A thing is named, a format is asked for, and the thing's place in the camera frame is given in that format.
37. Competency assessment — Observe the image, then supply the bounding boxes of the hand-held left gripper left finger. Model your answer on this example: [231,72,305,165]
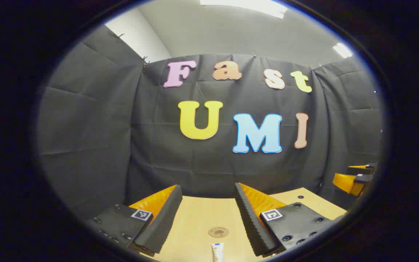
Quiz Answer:
[86,184,183,254]

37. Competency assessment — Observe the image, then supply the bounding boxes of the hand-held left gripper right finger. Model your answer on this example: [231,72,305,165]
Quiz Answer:
[235,183,344,257]

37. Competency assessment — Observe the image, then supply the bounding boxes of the round cork coaster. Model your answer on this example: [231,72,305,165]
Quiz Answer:
[208,226,230,238]

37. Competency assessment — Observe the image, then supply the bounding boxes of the white toothpaste tube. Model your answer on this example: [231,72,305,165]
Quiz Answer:
[211,243,224,262]

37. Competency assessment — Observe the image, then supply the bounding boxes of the light wooden desktop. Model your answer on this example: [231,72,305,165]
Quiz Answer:
[148,187,348,262]

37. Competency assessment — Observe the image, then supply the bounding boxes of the ceiling light panel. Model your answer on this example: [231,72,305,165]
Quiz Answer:
[332,43,353,59]

